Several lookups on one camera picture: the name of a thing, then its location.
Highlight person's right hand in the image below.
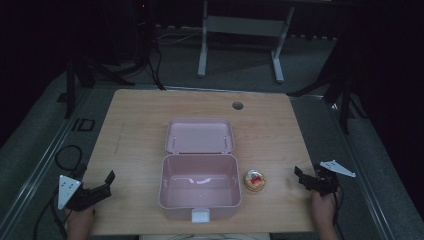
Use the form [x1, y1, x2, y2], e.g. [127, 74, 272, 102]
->
[310, 190, 338, 232]

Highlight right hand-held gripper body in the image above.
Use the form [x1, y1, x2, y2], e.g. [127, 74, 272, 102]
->
[308, 160, 357, 198]

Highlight pink lidded storage box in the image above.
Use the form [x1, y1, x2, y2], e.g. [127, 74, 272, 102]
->
[158, 117, 243, 224]

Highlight black cables on floor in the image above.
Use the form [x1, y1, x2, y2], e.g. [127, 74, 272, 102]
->
[141, 19, 204, 92]

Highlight round wrapped snack cake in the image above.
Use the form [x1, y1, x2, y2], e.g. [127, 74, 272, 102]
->
[243, 168, 267, 193]

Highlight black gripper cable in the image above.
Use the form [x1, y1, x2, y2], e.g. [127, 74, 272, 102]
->
[331, 186, 346, 240]
[32, 144, 88, 240]

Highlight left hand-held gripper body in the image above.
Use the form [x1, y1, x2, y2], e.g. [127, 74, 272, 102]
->
[57, 174, 101, 212]

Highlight white metal desk frame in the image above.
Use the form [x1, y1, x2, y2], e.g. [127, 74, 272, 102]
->
[197, 0, 296, 84]

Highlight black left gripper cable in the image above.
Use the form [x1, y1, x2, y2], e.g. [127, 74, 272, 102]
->
[32, 144, 88, 240]

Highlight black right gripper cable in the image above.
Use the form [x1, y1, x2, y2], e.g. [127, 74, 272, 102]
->
[331, 186, 346, 240]

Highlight person's left hand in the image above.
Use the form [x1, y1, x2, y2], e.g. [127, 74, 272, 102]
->
[65, 205, 97, 240]

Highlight black tripod stand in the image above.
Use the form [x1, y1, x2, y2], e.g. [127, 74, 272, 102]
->
[286, 66, 369, 135]
[56, 54, 134, 120]

